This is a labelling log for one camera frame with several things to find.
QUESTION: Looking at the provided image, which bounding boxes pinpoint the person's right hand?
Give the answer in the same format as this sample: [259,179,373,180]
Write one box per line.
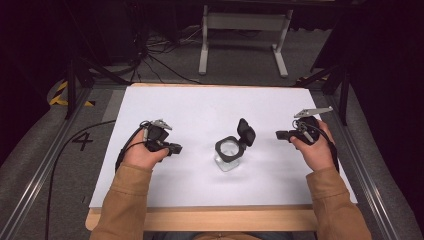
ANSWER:
[289,119,336,173]

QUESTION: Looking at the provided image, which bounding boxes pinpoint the white metal table frame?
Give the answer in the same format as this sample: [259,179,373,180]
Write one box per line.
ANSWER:
[198,4,294,79]

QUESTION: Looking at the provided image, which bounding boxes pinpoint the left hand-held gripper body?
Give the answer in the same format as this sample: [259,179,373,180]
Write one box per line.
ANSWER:
[140,118,174,155]

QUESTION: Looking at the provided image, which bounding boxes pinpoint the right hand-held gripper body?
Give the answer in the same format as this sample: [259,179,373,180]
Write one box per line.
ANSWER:
[292,105,334,147]

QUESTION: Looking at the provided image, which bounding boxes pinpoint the clear jar with black flip lid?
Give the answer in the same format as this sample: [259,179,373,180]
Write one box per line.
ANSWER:
[214,117,257,173]

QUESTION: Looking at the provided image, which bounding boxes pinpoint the white table sheet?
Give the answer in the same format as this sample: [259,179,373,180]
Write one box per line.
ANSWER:
[88,85,358,210]

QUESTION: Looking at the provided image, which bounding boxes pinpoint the person's left hand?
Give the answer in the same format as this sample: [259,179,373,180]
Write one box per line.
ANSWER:
[121,130,170,171]

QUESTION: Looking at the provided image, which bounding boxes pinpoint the black metal stand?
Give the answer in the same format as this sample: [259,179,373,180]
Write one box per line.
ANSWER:
[292,63,352,127]
[64,55,132,121]

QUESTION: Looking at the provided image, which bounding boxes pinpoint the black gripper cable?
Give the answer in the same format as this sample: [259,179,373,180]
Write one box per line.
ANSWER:
[293,119,341,173]
[44,119,152,240]

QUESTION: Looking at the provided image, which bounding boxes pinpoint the wooden table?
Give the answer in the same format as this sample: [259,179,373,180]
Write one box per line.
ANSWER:
[84,82,318,233]

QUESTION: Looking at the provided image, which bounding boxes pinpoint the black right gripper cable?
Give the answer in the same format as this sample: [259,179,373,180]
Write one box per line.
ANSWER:
[293,119,341,173]

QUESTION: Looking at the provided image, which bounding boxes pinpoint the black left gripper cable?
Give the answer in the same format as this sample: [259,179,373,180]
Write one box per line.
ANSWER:
[44,119,152,240]

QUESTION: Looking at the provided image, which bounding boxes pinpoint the bundle of black floor cables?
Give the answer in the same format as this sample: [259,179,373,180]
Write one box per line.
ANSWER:
[128,24,204,86]

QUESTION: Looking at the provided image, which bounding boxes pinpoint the aluminium rail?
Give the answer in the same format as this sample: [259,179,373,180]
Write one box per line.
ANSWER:
[0,87,94,240]
[324,94,405,240]

